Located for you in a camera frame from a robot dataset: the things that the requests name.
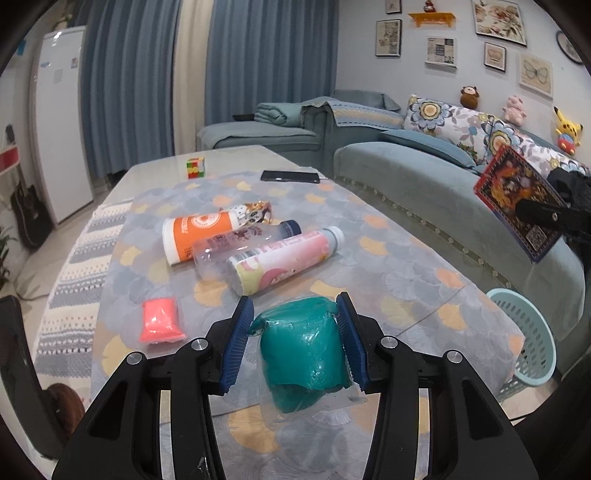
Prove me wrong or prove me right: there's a round wall clock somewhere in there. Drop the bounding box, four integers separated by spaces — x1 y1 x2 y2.
556 30 583 65

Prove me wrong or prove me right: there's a butterfly framed picture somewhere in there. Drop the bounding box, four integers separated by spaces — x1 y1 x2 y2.
519 53 554 99

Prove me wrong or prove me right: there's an orange wall shelf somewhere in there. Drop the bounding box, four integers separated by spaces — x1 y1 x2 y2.
409 11 456 28

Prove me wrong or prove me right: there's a black jacket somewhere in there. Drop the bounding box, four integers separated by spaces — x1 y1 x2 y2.
548 168 591 212

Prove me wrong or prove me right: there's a clear plastic bottle blue cap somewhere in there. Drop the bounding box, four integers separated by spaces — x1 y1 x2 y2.
192 220 301 281

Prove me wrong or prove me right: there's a pink pig plush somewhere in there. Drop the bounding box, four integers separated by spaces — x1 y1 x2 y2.
503 95 527 127

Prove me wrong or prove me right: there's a light blue waste basket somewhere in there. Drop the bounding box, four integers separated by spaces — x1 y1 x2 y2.
487 288 557 403

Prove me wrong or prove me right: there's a framed picture left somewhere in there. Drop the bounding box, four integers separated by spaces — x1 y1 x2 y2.
375 19 403 58

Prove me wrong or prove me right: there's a red playing card box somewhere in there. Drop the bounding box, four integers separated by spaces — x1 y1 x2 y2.
474 146 567 263

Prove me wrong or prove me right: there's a small framed picture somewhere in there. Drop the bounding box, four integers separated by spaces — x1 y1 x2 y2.
484 42 507 73

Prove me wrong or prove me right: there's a pink label bottle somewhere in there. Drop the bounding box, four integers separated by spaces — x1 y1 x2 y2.
224 226 345 296

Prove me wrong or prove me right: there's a black smartphone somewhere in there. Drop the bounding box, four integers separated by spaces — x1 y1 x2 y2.
260 170 321 184

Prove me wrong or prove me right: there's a yellow pikachu plush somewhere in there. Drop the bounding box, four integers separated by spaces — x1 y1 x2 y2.
554 106 583 156

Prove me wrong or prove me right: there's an orange paper cup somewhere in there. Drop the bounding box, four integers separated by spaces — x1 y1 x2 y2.
161 210 240 266

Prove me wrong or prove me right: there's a black acoustic guitar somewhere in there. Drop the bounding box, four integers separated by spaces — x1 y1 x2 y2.
10 165 54 252

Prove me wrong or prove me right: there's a green potted plant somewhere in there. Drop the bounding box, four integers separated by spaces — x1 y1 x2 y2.
0 226 14 288

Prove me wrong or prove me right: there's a floral cushion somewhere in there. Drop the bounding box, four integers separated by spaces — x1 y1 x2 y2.
404 95 590 177

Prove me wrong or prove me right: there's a blue curtain right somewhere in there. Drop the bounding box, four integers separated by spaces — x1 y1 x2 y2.
204 0 339 125

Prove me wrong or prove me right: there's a pink clay packet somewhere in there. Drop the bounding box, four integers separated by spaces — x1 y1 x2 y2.
139 297 186 344

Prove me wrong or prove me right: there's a newspaper wall picture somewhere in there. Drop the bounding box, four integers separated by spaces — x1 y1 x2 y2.
425 37 457 69

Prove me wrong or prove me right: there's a striped woven floor rug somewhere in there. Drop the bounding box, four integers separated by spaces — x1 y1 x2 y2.
33 199 132 389

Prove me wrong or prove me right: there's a colourful rubik cube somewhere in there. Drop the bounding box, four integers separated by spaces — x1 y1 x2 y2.
185 157 205 179

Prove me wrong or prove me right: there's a large floral framed picture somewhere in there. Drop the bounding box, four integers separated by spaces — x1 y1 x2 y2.
472 0 527 47

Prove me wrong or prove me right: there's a panda snack packet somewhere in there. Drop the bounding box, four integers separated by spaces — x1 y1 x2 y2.
228 200 273 228

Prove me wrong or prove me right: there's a blue curtain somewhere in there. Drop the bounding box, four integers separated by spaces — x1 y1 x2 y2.
204 0 339 125
74 1 181 178

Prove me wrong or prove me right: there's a teal clay packet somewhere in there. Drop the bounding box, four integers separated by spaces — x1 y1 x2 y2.
249 296 367 429

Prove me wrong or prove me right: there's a folded teal blanket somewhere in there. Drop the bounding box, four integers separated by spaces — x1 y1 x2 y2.
253 102 301 128

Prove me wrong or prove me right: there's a teal fabric sofa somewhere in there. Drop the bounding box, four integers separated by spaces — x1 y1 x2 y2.
195 90 590 372

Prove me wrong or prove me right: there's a blue curtain left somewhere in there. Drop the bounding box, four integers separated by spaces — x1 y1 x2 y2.
74 1 181 178

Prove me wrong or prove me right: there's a brown monkey plush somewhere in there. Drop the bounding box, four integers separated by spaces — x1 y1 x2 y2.
460 86 480 110

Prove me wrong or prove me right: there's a white refrigerator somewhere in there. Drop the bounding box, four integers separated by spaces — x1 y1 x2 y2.
29 26 94 226

